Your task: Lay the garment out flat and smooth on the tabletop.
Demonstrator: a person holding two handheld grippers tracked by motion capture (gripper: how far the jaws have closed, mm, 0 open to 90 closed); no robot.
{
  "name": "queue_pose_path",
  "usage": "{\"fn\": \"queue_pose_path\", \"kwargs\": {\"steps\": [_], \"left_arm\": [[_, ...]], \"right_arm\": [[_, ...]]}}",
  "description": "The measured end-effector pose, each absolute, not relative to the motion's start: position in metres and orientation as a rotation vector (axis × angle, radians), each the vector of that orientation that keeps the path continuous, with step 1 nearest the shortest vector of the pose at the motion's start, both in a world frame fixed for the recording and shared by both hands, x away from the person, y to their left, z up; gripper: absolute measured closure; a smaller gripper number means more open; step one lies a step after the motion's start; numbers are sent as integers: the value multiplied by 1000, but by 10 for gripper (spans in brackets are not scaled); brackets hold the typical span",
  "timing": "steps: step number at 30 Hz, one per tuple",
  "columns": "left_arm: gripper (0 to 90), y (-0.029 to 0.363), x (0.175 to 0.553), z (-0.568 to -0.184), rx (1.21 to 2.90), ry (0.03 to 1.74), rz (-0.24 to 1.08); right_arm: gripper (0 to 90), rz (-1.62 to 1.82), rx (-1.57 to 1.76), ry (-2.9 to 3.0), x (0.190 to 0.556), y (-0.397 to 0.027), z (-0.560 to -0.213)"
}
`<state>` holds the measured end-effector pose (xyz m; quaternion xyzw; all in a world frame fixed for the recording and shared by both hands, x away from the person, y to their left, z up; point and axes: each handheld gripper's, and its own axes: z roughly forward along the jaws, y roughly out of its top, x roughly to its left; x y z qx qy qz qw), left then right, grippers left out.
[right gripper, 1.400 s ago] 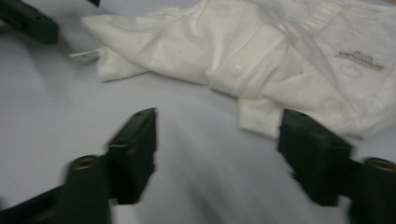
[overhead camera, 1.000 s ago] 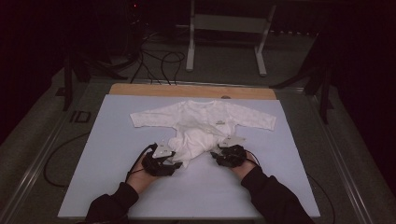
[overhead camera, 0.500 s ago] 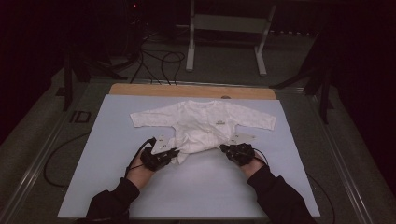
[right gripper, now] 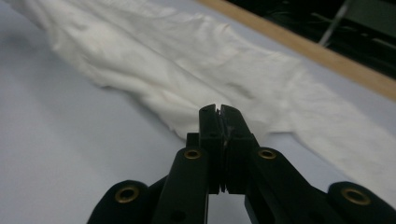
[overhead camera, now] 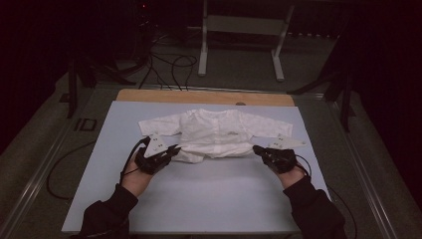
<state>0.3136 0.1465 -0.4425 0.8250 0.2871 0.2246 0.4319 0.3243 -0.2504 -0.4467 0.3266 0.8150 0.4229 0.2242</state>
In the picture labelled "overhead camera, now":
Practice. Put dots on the person's right hand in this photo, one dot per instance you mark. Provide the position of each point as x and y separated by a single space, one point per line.
293 177

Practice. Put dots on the pale blue table mat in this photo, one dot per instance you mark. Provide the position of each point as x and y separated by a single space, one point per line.
205 199

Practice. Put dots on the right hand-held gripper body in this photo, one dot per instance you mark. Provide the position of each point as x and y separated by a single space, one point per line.
280 156

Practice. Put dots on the black metal stand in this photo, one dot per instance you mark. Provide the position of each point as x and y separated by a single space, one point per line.
345 99
71 89

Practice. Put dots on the person's left hand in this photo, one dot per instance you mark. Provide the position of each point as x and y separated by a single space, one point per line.
137 181

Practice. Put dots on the white metal stand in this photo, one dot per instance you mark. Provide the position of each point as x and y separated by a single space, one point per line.
244 25

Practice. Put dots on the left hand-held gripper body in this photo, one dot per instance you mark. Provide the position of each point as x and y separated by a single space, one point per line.
155 146

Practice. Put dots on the white baby shirt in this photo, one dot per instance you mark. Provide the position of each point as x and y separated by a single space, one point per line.
215 132

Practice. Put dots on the wooden table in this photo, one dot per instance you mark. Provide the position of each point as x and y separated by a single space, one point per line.
199 97

